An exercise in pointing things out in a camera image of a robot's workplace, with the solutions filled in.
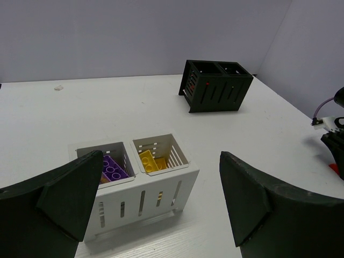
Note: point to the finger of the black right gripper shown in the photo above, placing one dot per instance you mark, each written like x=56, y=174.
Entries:
x=334, y=142

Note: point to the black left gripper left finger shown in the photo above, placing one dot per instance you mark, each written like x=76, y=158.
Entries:
x=47, y=215

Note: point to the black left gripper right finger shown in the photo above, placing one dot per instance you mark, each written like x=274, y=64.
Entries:
x=272, y=218

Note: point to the red lego brick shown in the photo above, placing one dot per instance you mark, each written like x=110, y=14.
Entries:
x=334, y=167

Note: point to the purple orange lego piece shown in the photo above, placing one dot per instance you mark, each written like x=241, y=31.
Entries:
x=103, y=178

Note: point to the purple sloped lego brick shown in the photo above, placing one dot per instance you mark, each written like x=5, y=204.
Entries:
x=111, y=170

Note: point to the yellow long lego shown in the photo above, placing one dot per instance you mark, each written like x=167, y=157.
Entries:
x=148, y=162

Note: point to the yellow curved lego piece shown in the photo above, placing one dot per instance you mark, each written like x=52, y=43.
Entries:
x=161, y=163

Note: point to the white double bin container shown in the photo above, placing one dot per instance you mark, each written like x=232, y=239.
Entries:
x=143, y=195

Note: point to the small white debris piece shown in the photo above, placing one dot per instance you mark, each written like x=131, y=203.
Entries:
x=58, y=88

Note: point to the black double bin container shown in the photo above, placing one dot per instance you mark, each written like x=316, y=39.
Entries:
x=214, y=86

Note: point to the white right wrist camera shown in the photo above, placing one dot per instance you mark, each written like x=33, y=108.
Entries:
x=330, y=124

